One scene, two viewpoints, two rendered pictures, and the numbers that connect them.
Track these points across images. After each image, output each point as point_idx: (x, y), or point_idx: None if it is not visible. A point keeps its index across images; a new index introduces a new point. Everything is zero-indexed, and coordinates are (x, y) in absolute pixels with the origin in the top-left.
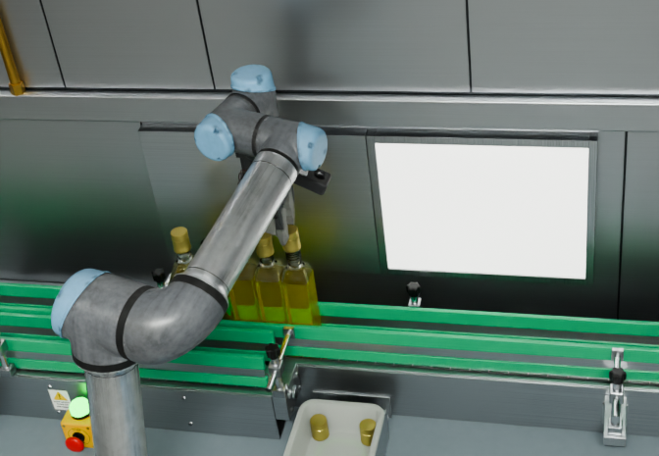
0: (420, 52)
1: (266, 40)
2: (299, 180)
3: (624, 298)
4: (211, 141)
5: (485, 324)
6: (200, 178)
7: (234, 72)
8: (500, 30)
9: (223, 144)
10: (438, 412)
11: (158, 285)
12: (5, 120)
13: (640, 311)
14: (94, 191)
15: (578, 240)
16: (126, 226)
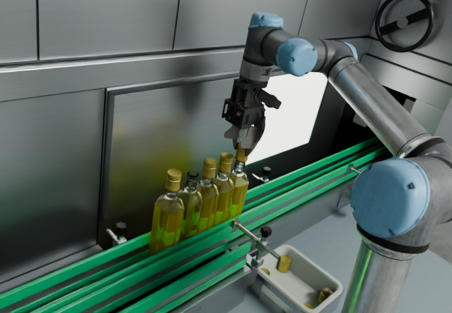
0: (286, 15)
1: (216, 5)
2: (272, 100)
3: (309, 150)
4: (307, 58)
5: (293, 178)
6: (152, 131)
7: (261, 15)
8: (317, 1)
9: (315, 59)
10: (286, 237)
11: (120, 237)
12: None
13: (311, 155)
14: (40, 175)
15: (312, 121)
16: (64, 201)
